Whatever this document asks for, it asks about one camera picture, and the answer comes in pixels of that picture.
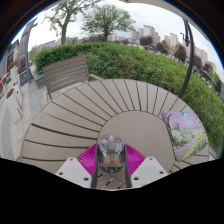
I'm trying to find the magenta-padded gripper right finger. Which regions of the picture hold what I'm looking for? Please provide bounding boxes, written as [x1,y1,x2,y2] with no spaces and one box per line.
[123,143,169,189]

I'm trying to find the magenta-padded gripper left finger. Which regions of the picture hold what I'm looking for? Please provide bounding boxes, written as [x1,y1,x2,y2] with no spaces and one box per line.
[54,143,101,190]

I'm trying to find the grey transparent computer mouse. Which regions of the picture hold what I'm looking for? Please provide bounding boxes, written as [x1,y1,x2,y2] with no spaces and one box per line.
[97,134,127,174]

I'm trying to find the cherry blossom print mouse pad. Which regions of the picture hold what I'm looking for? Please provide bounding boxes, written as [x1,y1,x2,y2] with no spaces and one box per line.
[161,110,208,163]

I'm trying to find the brown slatted wooden chair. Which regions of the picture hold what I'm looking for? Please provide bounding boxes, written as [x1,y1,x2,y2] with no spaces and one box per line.
[41,55,101,101]

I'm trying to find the green hedge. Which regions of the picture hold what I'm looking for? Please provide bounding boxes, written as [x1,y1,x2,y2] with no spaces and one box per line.
[33,41,224,151]

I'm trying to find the black curved parasol pole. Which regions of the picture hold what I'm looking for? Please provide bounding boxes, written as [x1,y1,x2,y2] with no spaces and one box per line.
[178,18,196,99]

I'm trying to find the group of beige apartment buildings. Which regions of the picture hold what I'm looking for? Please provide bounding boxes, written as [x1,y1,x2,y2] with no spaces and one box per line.
[128,24,209,68]

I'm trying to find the thin sparse-leaved tree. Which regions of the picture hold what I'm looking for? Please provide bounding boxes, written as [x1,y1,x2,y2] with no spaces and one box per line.
[43,0,101,46]

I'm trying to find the round leafy green tree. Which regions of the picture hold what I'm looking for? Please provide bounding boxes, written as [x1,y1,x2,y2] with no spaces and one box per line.
[81,3,136,42]

